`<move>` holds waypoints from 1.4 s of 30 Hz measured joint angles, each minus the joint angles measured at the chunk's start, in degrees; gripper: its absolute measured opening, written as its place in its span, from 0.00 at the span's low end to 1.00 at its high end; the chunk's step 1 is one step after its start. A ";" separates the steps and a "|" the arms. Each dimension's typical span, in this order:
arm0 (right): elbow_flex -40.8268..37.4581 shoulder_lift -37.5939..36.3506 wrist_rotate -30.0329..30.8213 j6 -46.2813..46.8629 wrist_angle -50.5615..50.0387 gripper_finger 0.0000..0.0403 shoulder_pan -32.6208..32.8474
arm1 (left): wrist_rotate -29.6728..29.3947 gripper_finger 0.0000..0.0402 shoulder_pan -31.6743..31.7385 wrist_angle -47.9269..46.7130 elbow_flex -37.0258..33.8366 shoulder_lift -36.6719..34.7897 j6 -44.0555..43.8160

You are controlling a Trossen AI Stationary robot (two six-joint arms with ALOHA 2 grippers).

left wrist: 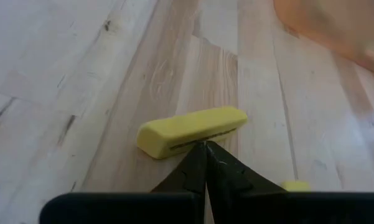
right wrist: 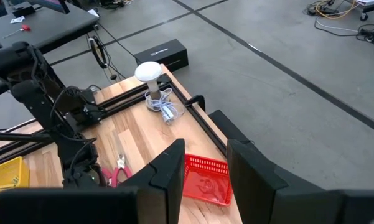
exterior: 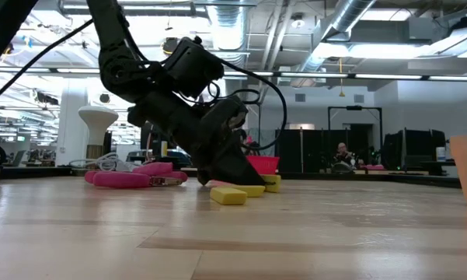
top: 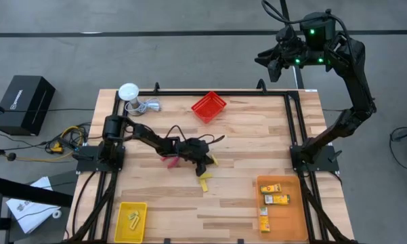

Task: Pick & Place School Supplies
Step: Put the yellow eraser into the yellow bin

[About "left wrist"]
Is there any yellow eraser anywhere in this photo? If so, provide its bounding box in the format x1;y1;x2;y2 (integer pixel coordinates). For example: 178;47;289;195
136;106;249;160
280;180;311;192

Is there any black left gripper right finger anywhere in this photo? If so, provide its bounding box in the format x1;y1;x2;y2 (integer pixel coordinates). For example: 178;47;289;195
206;140;289;194

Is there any orange translucent plastic tray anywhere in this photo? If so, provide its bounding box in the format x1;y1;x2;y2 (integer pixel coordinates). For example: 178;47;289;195
273;0;374;78

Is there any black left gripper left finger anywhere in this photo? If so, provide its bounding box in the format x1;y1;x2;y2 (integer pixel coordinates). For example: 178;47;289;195
149;140;208;194

